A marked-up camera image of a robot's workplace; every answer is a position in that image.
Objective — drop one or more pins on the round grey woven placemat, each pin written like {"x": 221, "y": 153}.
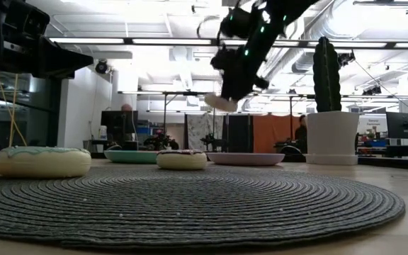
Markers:
{"x": 190, "y": 209}

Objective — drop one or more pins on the teal plate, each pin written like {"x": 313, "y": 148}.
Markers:
{"x": 129, "y": 157}

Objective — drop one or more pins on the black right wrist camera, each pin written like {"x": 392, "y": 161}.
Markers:
{"x": 239, "y": 23}

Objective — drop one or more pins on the long ceiling light bar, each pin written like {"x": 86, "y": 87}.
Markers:
{"x": 172, "y": 41}

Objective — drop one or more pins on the large green iced donut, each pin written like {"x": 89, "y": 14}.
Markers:
{"x": 42, "y": 164}

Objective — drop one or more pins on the purple plate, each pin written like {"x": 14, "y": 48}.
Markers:
{"x": 246, "y": 159}

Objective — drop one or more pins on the white plant pot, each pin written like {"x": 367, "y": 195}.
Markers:
{"x": 331, "y": 132}

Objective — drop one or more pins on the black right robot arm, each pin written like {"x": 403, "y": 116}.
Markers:
{"x": 278, "y": 14}

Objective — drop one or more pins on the orange curtain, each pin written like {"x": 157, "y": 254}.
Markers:
{"x": 267, "y": 132}

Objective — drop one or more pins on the black curtain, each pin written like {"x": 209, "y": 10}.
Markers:
{"x": 237, "y": 132}

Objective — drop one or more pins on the green cactus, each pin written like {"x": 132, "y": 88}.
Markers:
{"x": 326, "y": 78}

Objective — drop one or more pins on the black computer monitor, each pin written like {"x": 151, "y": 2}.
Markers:
{"x": 113, "y": 122}
{"x": 402, "y": 125}

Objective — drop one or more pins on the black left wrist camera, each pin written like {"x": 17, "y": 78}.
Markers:
{"x": 30, "y": 21}

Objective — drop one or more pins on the person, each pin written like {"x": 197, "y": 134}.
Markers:
{"x": 301, "y": 131}
{"x": 126, "y": 107}

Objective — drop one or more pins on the background black robot arm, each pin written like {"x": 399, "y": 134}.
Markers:
{"x": 211, "y": 140}

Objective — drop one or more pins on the chocolate iced drizzled donut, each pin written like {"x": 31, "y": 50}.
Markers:
{"x": 182, "y": 161}

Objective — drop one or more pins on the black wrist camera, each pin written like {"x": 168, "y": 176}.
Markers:
{"x": 30, "y": 21}
{"x": 239, "y": 23}

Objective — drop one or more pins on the white container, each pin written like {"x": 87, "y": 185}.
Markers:
{"x": 102, "y": 131}

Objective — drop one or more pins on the grey patterned cloth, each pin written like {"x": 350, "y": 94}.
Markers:
{"x": 197, "y": 127}

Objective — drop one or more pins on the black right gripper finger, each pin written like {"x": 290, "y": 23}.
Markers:
{"x": 228, "y": 93}
{"x": 243, "y": 93}

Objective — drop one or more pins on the round black ceiling spotlight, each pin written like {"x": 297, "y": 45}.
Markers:
{"x": 101, "y": 66}

